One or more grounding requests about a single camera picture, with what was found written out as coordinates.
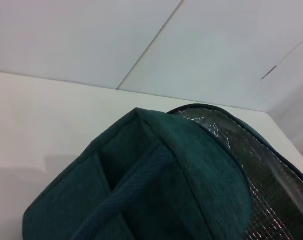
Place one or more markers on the dark teal insulated lunch bag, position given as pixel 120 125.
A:
pixel 154 187

